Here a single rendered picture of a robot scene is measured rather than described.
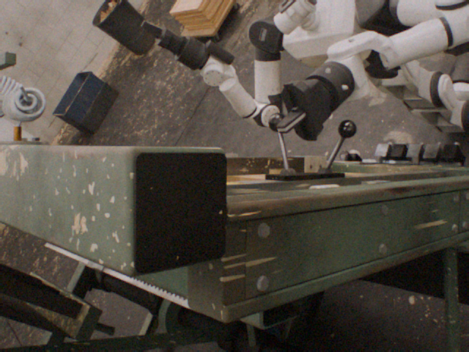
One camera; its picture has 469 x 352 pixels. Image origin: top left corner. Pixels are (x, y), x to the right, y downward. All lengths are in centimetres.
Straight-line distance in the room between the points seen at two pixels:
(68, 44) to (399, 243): 614
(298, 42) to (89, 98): 431
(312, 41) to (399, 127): 149
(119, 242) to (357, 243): 32
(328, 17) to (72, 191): 110
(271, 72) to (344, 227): 109
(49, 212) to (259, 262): 21
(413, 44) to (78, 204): 80
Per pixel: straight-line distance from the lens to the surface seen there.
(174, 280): 68
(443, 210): 82
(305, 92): 89
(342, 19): 139
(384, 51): 104
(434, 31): 107
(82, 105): 555
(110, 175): 37
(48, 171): 49
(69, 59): 661
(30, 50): 646
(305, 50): 146
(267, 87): 161
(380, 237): 64
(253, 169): 140
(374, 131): 290
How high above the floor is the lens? 212
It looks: 38 degrees down
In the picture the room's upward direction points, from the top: 52 degrees counter-clockwise
